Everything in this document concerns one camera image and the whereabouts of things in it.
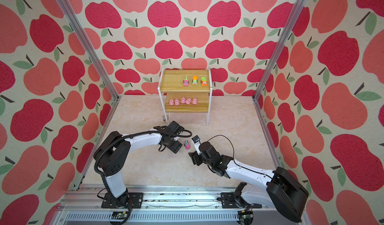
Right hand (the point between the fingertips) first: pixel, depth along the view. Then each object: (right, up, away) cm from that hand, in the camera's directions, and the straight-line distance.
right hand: (197, 149), depth 84 cm
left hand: (-12, 0, +10) cm, 15 cm away
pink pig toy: (-16, +27, +9) cm, 33 cm away
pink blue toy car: (-6, 0, +8) cm, 10 cm away
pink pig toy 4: (-5, +28, +11) cm, 31 cm away
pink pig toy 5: (-1, +28, +10) cm, 29 cm away
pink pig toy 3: (-9, +29, +10) cm, 32 cm away
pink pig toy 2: (-12, +27, +10) cm, 32 cm away
